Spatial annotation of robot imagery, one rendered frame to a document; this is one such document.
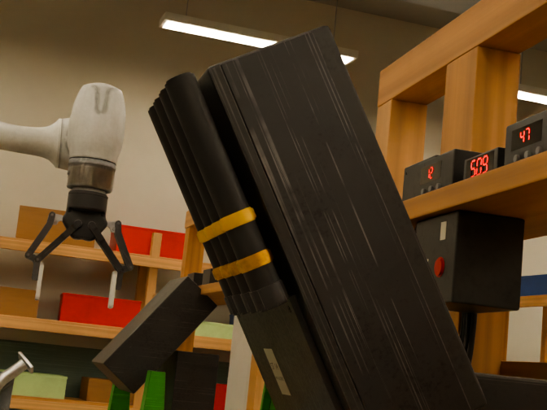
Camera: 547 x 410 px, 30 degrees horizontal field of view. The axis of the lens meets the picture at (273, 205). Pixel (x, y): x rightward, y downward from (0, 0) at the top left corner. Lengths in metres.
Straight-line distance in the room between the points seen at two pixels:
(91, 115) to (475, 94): 0.72
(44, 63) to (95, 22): 0.58
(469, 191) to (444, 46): 0.58
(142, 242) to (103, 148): 6.23
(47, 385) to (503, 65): 6.40
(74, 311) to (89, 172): 6.14
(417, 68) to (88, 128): 0.72
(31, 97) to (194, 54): 1.47
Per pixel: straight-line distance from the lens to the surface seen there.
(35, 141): 2.11
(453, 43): 2.07
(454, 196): 1.64
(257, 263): 1.21
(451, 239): 1.67
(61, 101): 8.80
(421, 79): 2.19
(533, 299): 8.32
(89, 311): 8.07
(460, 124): 1.97
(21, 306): 8.03
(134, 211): 8.73
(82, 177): 1.94
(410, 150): 2.34
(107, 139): 1.95
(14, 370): 2.73
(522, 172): 1.45
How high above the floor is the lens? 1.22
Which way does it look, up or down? 9 degrees up
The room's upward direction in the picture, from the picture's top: 6 degrees clockwise
